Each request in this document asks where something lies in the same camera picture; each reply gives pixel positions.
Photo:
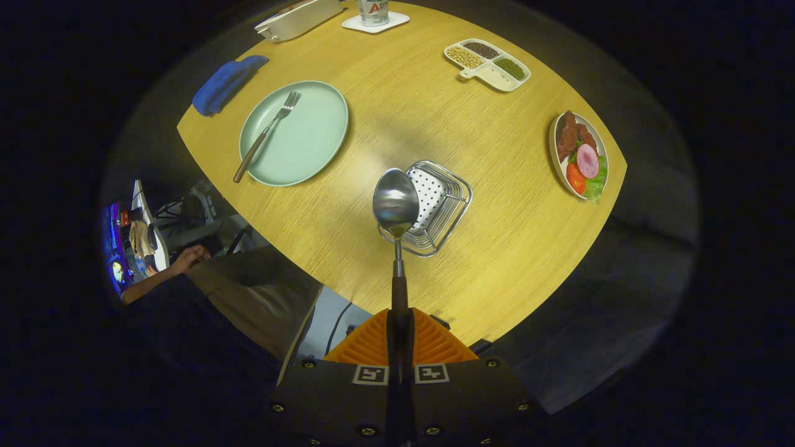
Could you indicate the white divided dish of beans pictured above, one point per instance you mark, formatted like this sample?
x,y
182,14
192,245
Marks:
x,y
494,76

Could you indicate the black office chair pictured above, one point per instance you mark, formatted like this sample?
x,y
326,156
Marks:
x,y
199,230

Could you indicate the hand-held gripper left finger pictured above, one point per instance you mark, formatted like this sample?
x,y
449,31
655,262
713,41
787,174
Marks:
x,y
335,403

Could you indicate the pale green plate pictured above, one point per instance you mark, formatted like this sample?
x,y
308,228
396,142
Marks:
x,y
310,136

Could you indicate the computer monitor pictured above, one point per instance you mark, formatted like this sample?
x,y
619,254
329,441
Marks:
x,y
115,248

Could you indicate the small drink bottle red label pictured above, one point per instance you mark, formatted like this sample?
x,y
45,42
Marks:
x,y
372,11

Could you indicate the white toaster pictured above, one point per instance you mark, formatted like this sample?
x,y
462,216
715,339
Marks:
x,y
298,18

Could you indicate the blue folded cloth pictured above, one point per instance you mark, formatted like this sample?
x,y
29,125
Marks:
x,y
223,84

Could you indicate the person's khaki trousers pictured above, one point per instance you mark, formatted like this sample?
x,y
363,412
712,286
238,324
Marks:
x,y
261,292

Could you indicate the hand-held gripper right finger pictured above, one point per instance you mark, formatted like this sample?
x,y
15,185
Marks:
x,y
466,403

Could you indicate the white square coaster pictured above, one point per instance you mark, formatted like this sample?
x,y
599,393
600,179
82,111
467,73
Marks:
x,y
397,20

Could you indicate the white side desk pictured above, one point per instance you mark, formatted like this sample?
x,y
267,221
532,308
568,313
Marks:
x,y
144,208

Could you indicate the white plate of food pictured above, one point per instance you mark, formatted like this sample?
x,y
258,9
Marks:
x,y
584,161

